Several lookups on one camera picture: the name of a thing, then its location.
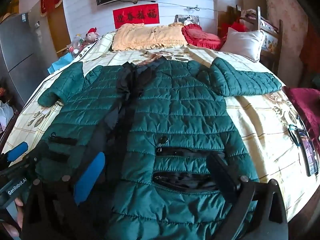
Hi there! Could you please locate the yellow fringed pillow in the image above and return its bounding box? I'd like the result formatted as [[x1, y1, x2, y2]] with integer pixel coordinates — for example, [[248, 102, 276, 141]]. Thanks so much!
[[111, 23, 189, 52]]

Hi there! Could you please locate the wooden chair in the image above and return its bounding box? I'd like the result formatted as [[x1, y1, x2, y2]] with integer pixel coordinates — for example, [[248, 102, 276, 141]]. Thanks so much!
[[217, 5, 283, 75]]

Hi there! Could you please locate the framed photo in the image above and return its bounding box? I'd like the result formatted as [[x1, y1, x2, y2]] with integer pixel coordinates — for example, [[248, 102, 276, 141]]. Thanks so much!
[[174, 14, 200, 27]]

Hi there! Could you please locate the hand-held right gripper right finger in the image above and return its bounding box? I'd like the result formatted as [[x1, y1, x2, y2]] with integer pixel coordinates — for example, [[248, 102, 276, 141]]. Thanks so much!
[[206, 153, 288, 240]]

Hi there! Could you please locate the white pillow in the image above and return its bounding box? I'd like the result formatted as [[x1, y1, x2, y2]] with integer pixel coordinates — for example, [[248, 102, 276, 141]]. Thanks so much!
[[220, 27, 265, 62]]

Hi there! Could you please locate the white plastic bag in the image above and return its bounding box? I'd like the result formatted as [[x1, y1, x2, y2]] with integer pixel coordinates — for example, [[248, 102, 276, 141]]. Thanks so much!
[[0, 100, 15, 133]]

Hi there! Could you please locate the red cloth on chair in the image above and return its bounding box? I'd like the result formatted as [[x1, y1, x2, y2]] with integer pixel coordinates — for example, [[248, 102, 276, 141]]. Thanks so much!
[[220, 21, 250, 33]]

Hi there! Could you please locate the person's left hand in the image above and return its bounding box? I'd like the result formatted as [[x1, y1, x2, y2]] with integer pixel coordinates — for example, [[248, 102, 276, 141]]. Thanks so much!
[[0, 197, 25, 240]]

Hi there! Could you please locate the blue paper bag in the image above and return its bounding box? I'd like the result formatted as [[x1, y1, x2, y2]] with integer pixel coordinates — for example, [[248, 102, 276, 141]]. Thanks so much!
[[47, 54, 74, 74]]

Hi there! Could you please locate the pile of bottles and jars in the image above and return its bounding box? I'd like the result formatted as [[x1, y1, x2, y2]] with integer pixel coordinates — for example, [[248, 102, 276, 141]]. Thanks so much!
[[67, 34, 88, 57]]

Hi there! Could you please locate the grey refrigerator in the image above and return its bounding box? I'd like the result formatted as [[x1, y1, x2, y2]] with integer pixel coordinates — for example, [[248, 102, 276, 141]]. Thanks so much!
[[0, 12, 48, 105]]

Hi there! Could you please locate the black wall cable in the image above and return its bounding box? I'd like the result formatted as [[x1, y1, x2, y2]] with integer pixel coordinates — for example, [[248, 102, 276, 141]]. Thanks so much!
[[140, 0, 215, 12]]

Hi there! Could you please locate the green quilted jacket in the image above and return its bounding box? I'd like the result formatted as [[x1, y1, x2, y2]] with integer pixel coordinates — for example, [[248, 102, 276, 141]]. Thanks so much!
[[35, 56, 283, 240]]

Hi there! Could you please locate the floral cream bed sheet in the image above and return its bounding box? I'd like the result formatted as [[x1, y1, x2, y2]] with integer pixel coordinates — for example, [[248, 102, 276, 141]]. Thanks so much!
[[0, 31, 313, 230]]

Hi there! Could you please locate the red ruffled heart pillow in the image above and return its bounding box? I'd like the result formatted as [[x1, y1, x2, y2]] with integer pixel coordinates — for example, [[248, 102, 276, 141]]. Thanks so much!
[[181, 24, 228, 51]]

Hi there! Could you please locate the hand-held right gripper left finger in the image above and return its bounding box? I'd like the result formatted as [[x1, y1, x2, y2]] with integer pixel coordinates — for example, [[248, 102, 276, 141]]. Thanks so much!
[[22, 151, 106, 240]]

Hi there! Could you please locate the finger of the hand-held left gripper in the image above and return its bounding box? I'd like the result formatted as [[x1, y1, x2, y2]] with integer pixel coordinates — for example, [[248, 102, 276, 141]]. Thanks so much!
[[0, 141, 38, 178]]

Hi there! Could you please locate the phone in clear pouch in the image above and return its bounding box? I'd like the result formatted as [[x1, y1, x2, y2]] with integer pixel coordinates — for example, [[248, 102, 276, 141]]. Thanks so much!
[[287, 124, 319, 177]]

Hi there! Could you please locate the dark red velvet cloth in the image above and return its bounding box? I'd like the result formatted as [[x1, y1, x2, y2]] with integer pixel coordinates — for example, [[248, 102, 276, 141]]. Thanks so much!
[[284, 86, 320, 145]]

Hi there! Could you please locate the plush pig toy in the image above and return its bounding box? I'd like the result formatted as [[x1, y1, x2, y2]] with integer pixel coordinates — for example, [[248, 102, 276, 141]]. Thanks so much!
[[85, 27, 100, 43]]

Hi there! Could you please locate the red wall banner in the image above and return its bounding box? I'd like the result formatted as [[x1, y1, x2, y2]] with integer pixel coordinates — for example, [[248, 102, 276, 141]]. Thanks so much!
[[112, 4, 160, 29]]

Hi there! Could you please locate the wooden door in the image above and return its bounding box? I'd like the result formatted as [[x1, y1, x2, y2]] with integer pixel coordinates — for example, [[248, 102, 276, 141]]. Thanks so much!
[[47, 5, 72, 53]]

